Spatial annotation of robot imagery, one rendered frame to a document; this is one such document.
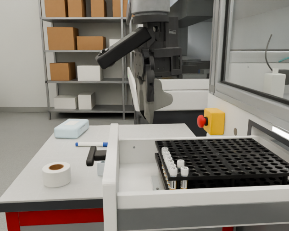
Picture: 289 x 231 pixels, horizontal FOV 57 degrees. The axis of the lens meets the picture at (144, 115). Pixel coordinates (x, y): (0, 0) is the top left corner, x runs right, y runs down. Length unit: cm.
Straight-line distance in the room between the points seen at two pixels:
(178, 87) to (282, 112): 79
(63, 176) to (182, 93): 78
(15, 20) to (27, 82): 103
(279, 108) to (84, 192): 47
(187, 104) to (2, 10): 434
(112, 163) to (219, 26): 63
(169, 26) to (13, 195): 52
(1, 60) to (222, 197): 505
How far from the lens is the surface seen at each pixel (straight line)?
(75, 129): 106
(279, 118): 59
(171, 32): 55
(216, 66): 92
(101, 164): 74
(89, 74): 430
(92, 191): 69
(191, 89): 133
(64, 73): 443
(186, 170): 44
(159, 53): 52
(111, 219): 39
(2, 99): 541
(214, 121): 84
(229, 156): 53
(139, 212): 41
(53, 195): 69
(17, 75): 521
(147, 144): 62
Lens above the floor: 110
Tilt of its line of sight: 14 degrees down
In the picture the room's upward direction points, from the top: straight up
